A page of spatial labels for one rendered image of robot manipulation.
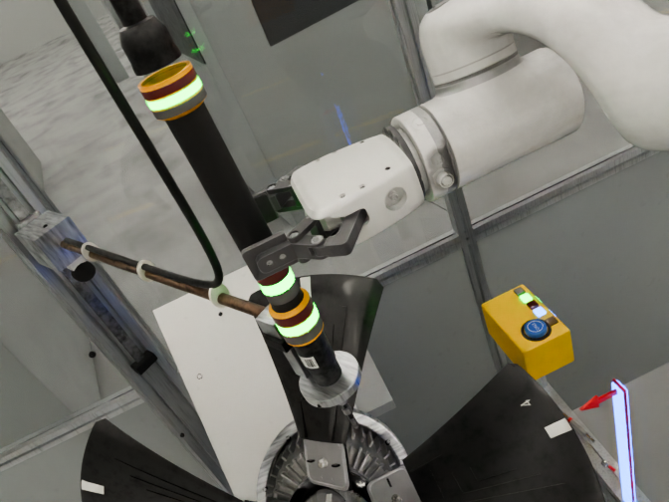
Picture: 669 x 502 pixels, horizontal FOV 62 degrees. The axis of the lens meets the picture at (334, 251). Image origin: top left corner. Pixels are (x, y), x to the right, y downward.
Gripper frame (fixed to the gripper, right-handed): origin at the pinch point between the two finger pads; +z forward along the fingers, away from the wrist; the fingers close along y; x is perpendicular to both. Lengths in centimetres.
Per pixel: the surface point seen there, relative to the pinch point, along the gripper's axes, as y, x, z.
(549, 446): -3, -47, -22
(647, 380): 70, -166, -95
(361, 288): 13.7, -21.9, -8.2
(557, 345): 21, -60, -38
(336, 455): 4.2, -38.3, 4.7
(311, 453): 8.2, -40.5, 8.4
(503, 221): 70, -68, -54
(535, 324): 25, -57, -36
